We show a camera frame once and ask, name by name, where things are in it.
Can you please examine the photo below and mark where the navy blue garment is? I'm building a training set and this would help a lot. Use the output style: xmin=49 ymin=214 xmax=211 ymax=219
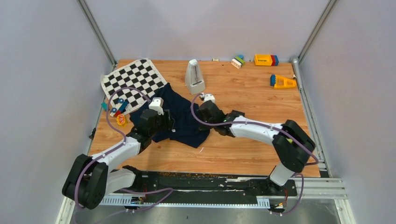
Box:
xmin=127 ymin=83 xmax=210 ymax=149

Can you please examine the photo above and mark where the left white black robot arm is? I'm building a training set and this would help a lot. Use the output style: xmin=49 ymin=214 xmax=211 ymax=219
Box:
xmin=62 ymin=109 xmax=175 ymax=210

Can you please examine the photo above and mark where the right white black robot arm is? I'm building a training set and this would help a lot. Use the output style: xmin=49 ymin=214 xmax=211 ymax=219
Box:
xmin=191 ymin=100 xmax=318 ymax=195

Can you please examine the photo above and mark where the white metronome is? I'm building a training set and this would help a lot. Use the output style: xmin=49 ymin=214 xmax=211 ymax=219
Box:
xmin=184 ymin=59 xmax=206 ymax=95

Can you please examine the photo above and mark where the yellow red toy piece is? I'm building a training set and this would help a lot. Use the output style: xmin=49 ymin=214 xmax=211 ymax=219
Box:
xmin=116 ymin=114 xmax=127 ymax=127

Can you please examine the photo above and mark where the blue red toy car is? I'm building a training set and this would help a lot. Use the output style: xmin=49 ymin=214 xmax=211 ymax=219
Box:
xmin=109 ymin=98 xmax=128 ymax=117

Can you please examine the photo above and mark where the black white checkerboard mat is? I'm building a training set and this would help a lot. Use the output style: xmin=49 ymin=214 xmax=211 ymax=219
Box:
xmin=100 ymin=59 xmax=167 ymax=115

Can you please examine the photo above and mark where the teal toy block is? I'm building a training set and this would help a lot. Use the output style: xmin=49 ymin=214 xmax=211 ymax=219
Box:
xmin=101 ymin=102 xmax=111 ymax=112

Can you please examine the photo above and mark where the white green blue block stack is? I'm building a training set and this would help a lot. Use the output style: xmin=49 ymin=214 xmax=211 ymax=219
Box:
xmin=231 ymin=55 xmax=245 ymax=69

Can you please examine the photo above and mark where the yellow blue toy wedge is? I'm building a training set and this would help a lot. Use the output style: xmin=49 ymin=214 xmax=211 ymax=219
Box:
xmin=270 ymin=74 xmax=297 ymax=89

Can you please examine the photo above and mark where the yellow toy block bin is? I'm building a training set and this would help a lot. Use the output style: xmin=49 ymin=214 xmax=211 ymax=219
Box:
xmin=254 ymin=54 xmax=273 ymax=66

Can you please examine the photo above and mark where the red blue block pair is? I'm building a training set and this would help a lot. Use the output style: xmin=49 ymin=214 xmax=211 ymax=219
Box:
xmin=271 ymin=55 xmax=279 ymax=66

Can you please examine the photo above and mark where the grey corner pipe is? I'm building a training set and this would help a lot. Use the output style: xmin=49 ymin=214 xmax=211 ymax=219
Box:
xmin=290 ymin=56 xmax=330 ymax=178

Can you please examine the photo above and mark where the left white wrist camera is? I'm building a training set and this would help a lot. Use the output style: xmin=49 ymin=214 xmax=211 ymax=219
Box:
xmin=148 ymin=97 xmax=164 ymax=115

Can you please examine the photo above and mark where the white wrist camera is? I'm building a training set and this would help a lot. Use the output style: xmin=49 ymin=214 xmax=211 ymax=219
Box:
xmin=148 ymin=97 xmax=164 ymax=115
xmin=199 ymin=93 xmax=215 ymax=103

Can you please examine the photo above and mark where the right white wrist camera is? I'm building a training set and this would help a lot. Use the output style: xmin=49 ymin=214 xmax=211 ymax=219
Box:
xmin=199 ymin=93 xmax=215 ymax=103

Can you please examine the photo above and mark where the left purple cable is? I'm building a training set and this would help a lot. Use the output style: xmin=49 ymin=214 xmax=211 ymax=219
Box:
xmin=73 ymin=87 xmax=174 ymax=214

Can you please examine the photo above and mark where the purple cable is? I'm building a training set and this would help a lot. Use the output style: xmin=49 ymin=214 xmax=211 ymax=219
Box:
xmin=190 ymin=92 xmax=319 ymax=216
xmin=73 ymin=87 xmax=174 ymax=214

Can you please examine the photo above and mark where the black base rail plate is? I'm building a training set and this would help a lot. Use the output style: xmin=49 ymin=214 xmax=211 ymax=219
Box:
xmin=128 ymin=171 xmax=297 ymax=205

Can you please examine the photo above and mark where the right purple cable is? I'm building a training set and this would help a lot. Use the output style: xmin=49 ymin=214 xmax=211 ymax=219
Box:
xmin=190 ymin=92 xmax=319 ymax=216

